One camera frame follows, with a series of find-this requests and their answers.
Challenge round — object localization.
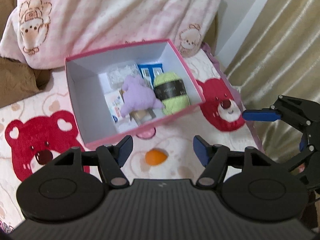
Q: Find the green yarn ball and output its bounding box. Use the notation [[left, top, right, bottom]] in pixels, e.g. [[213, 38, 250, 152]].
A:
[[153, 72, 191, 116]]

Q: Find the white printed packet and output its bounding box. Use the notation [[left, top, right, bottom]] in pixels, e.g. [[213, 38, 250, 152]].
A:
[[105, 91, 139, 133]]

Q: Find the pink cardboard box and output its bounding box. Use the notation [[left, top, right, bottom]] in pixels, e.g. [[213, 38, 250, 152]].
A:
[[65, 39, 206, 150]]

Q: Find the purple plush toy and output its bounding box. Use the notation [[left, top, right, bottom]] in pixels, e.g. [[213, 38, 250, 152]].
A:
[[121, 75, 164, 118]]

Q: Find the brown pillow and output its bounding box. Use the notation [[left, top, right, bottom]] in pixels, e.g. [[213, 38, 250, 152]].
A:
[[0, 57, 51, 108]]

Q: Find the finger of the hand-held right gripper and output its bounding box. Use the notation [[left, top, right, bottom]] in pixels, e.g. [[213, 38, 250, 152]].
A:
[[282, 133, 318, 173], [242, 95, 320, 133]]

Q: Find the orange makeup sponge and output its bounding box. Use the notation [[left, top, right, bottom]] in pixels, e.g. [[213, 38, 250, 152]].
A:
[[145, 149, 168, 166]]

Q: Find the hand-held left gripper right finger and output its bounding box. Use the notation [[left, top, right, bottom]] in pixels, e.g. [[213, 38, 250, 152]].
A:
[[193, 135, 274, 189]]

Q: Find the beige curtain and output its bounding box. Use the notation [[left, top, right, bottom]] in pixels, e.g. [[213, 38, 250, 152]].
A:
[[225, 0, 320, 163]]

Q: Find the pink checked cartoon blanket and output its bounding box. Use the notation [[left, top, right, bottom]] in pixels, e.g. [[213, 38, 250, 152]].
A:
[[0, 0, 230, 71]]

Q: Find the clear plastic packet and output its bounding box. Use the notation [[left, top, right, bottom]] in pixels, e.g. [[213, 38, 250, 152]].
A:
[[107, 64, 138, 90]]

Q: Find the blue packet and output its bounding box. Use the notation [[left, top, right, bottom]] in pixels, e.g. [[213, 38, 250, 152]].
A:
[[137, 64, 164, 90]]

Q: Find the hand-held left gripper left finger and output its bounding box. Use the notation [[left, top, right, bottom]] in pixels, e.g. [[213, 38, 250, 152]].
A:
[[54, 135, 134, 189]]

